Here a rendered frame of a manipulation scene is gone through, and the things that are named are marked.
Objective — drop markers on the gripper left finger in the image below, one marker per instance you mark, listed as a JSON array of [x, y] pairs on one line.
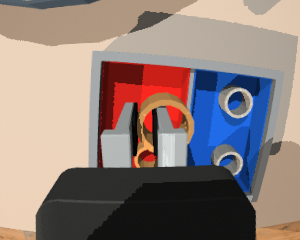
[[120, 144]]

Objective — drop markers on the grey metal bushing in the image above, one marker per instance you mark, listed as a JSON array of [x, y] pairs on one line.
[[223, 150], [245, 106]]

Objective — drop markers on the grey round turntable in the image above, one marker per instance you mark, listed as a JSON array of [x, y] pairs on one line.
[[45, 4]]

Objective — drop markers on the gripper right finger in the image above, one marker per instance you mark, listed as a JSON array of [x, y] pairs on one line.
[[169, 143]]

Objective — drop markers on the bronze bushing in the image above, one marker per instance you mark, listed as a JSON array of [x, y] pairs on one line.
[[141, 163], [154, 101]]

